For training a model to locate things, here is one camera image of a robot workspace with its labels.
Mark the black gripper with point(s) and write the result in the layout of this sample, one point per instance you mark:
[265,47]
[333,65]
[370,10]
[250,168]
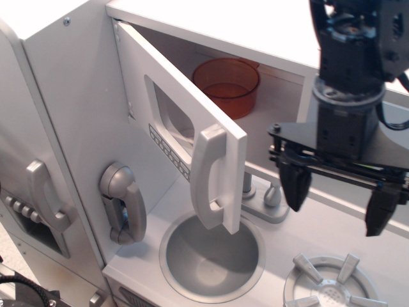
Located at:
[346,143]

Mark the grey microwave door handle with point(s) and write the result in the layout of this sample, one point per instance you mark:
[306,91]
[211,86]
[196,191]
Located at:
[210,146]

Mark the white toy microwave door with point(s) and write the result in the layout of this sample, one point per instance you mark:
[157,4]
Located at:
[173,111]

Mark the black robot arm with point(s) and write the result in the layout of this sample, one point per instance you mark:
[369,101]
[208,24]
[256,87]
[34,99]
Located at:
[364,46]

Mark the grey toy faucet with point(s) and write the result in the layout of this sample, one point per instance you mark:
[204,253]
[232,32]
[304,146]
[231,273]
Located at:
[263,199]

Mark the grey toy stove burner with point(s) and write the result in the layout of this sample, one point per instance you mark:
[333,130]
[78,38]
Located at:
[329,281]

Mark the round grey toy sink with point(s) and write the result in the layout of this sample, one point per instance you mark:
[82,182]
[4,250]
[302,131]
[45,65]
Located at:
[211,266]

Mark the orange translucent toy pot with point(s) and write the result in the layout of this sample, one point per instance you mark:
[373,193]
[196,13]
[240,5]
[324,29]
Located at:
[232,84]

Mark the white toy kitchen cabinet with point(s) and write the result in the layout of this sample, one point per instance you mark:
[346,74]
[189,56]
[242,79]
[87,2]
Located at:
[63,101]

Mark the grey toy ice dispenser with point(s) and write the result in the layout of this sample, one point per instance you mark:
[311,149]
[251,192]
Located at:
[31,223]

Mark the black base equipment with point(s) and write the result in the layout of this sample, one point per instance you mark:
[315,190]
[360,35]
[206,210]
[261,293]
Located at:
[17,290]

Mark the grey fridge door handle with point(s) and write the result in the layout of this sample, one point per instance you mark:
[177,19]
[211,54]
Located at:
[44,197]

